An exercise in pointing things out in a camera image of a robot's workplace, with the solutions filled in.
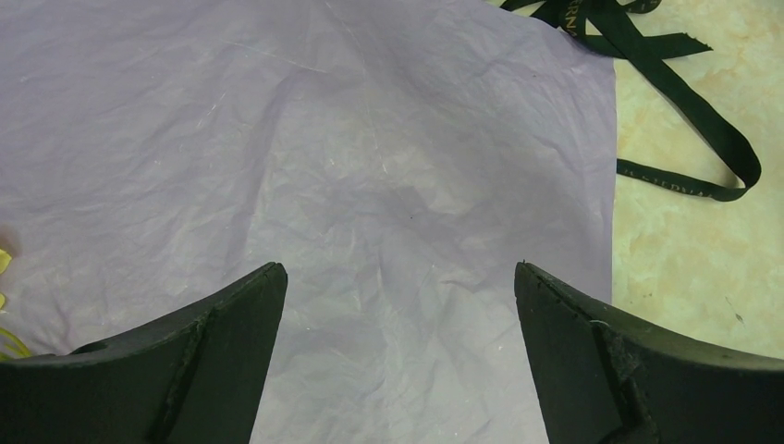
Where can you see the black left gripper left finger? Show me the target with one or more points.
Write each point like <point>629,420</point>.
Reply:
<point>195,375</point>

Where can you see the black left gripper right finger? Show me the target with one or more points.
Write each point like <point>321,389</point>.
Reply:
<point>603,375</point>

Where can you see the purple wrapping paper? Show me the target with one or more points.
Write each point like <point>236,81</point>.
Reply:
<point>398,158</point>

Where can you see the black ribbon with gold lettering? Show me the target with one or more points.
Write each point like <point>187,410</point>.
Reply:
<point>606,29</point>

